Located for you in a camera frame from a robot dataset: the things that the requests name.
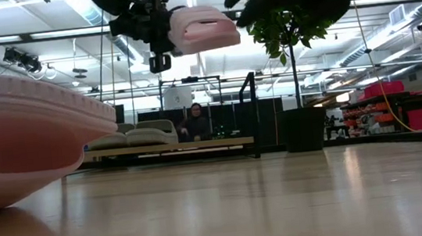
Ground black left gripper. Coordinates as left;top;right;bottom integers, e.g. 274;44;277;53
106;0;195;79

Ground pink rubber slide sandal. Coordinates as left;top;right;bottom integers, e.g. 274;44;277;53
0;57;126;214
165;1;243;58

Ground green leafy plant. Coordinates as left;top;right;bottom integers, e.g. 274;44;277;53
245;2;342;114

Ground white box appliance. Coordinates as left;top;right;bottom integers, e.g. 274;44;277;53
163;84;195;111

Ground person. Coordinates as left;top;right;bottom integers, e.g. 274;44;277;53
173;101;213;145

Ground black divider panel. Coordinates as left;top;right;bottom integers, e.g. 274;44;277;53
138;96;288;159

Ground black plant pot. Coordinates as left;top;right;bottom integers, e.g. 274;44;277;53
275;105;331;155

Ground white ceiling vent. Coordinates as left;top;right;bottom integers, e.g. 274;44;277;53
387;3;409;26

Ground black track light cluster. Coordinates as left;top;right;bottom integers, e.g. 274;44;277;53
1;43;45;77

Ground red storage bins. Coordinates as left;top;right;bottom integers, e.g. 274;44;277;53
356;80;406;100

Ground black storage rack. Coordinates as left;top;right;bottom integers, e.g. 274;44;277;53
340;90;422;140

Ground black background rig frame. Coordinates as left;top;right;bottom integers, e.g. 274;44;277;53
158;73;224;113

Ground wooden shelf with black frame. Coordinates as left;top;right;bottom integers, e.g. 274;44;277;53
73;71;266;177

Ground yellow hanging cable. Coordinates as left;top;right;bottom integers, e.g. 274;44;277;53
347;0;420;138

